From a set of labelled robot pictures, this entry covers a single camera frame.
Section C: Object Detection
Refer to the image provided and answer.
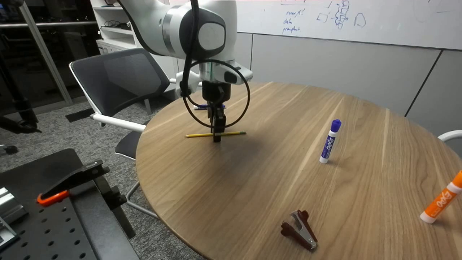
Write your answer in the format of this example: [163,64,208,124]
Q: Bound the small black floor object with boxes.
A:
[0,143,21,158]

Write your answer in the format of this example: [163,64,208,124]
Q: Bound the orange white marker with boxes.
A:
[419,169,462,226]

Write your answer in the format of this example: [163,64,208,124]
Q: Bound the grey metal bracket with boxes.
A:
[0,215,21,253]
[0,185,26,224]

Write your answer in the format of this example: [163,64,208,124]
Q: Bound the yellow pencil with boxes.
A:
[185,130,247,140]

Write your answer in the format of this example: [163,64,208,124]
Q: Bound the whiteboard with blue writing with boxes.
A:
[236,0,462,52]

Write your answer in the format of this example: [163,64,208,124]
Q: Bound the black floor plate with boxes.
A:
[64,107,97,124]

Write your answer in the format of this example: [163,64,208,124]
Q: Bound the white chair armrest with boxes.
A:
[436,129,462,145]

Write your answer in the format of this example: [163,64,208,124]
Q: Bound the white shelf unit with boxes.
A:
[90,0,187,78]

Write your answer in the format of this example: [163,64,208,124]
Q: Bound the grey mesh office chair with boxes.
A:
[68,46,200,220]

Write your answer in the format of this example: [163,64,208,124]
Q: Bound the brown staple remover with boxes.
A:
[280,208,319,253]

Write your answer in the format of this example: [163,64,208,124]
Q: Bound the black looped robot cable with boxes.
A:
[178,0,253,130]

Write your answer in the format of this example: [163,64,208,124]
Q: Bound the black clamp with orange handle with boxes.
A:
[36,161,111,208]

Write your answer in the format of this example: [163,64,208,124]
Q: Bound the grey diagonal metal pole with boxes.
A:
[18,2,75,106]

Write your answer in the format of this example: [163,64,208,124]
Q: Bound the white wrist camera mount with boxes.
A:
[198,59,254,87]

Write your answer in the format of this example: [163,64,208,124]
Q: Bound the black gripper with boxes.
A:
[201,80,233,145]

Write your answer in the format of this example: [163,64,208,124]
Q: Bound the blue and white marker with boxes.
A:
[318,119,344,166]

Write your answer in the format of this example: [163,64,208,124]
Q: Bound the black tripod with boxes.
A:
[0,0,44,136]

